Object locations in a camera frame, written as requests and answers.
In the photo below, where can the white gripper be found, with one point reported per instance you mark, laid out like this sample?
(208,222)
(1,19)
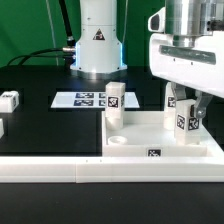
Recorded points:
(200,68)

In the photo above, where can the white square table top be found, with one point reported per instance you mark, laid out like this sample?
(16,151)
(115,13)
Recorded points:
(143,135)

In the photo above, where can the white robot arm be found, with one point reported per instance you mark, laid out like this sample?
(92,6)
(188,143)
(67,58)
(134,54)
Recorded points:
(186,46)

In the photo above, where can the white base marker plate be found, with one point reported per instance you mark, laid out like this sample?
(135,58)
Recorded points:
(79,100)

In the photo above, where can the white L-shaped obstacle fence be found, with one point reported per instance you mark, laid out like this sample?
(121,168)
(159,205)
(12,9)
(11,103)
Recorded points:
(111,169)

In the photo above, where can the white block left edge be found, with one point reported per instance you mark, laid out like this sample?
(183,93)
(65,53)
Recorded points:
(1,128)

